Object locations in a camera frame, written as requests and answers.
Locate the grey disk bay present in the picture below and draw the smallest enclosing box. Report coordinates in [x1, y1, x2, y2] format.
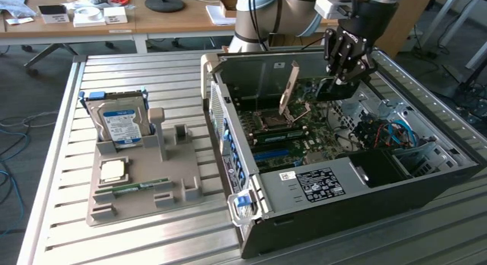
[391, 141, 459, 178]

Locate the white table leg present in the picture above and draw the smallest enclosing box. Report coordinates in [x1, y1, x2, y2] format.
[426, 0, 484, 48]

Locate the black open PC case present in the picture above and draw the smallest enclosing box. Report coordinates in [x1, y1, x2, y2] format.
[200, 42, 487, 260]

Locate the wooden desk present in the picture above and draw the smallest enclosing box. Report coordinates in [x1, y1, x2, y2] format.
[0, 0, 343, 46]

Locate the cardboard box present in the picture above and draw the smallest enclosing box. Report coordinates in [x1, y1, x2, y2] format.
[219, 0, 244, 11]

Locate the white box with black top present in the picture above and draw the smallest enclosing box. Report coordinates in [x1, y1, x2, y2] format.
[37, 4, 72, 24]

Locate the grey floor cable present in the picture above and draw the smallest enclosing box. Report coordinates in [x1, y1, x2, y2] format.
[0, 111, 57, 129]

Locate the green motherboard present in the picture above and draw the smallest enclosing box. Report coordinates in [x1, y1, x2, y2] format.
[235, 96, 366, 174]

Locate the CPU socket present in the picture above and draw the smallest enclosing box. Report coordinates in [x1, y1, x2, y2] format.
[254, 109, 294, 132]

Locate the grey parts rack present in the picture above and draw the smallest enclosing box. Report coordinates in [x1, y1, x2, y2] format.
[85, 107, 207, 228]

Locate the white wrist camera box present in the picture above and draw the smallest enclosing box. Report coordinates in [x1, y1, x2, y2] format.
[315, 0, 350, 20]

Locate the green RAM stick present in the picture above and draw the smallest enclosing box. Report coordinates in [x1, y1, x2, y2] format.
[95, 178, 171, 195]

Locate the silver CPU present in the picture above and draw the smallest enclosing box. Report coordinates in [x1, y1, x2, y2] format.
[99, 161, 128, 184]

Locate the small red white card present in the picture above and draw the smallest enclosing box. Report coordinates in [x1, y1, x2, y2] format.
[5, 17, 35, 26]

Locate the black lamp base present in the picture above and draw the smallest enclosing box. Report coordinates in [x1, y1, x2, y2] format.
[144, 0, 187, 13]

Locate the grey power supply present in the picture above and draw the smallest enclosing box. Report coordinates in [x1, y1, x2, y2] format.
[259, 158, 368, 214]

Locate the white paper stack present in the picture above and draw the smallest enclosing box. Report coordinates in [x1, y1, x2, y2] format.
[204, 4, 238, 26]

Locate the blue floor cable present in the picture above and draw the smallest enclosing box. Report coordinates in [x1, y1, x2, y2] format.
[0, 128, 29, 237]

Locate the blue wire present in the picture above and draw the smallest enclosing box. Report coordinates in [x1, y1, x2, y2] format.
[380, 119, 419, 149]

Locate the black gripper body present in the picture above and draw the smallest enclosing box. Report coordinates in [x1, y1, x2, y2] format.
[336, 0, 399, 59]

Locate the RAM stick with white label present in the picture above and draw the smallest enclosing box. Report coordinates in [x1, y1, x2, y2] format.
[258, 130, 307, 145]

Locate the hard disk with blue caddy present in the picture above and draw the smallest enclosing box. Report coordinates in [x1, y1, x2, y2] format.
[77, 88, 149, 150]

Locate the blue case latch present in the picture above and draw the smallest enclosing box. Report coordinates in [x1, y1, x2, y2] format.
[235, 195, 255, 210]

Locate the blue expansion slot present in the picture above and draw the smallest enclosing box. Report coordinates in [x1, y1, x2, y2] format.
[254, 149, 290, 163]

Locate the metal drive cage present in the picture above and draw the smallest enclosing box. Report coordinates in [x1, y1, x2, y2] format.
[327, 74, 414, 129]

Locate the green graphics card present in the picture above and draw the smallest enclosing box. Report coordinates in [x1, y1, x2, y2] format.
[279, 60, 362, 115]

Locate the clear plastic bag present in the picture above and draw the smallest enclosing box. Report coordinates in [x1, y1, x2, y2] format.
[0, 0, 39, 18]

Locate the white tape roll on box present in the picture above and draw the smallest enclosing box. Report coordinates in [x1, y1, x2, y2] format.
[72, 7, 107, 28]

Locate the plain white box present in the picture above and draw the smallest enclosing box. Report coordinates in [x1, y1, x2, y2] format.
[103, 6, 128, 25]

